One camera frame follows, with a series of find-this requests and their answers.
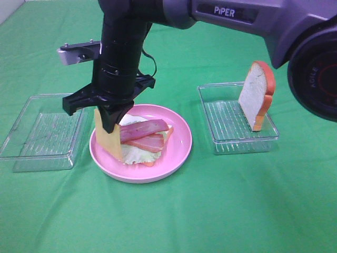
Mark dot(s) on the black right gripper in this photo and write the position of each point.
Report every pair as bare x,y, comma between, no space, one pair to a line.
112,89

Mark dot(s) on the white bread slice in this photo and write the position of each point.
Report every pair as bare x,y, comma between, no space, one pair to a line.
168,131

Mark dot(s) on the bacon strip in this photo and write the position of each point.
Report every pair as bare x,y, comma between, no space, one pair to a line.
152,143
141,129

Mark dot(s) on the yellow cheese slice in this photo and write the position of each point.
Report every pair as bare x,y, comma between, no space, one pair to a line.
110,142

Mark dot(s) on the green lettuce leaf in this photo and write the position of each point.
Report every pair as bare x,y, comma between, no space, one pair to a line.
139,155

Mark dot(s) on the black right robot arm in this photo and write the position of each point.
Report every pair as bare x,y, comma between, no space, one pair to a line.
301,34

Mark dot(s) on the clear left plastic container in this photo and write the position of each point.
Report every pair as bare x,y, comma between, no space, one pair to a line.
44,137

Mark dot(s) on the clear plastic container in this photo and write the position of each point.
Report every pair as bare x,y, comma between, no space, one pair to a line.
44,137
229,130

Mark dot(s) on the pink round plate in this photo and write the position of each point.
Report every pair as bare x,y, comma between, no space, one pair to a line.
174,154

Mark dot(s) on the clear right plastic container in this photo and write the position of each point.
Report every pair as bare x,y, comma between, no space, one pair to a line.
229,130

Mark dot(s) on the green tablecloth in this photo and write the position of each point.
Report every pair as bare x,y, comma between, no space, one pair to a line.
279,201

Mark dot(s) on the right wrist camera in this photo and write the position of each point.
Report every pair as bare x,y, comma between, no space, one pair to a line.
80,52

